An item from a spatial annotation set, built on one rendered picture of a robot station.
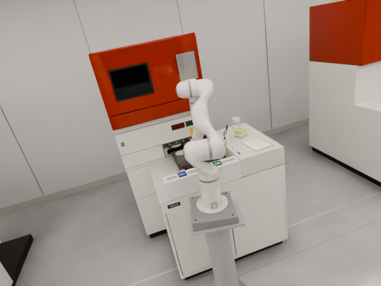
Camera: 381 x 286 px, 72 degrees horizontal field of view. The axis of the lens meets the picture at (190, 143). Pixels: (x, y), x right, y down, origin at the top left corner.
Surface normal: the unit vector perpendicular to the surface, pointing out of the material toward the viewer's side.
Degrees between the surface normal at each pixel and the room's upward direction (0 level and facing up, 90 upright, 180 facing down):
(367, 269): 0
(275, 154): 90
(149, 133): 90
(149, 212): 90
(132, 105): 90
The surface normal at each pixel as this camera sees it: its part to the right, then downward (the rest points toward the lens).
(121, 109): 0.27, 0.34
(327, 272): -0.18, -0.90
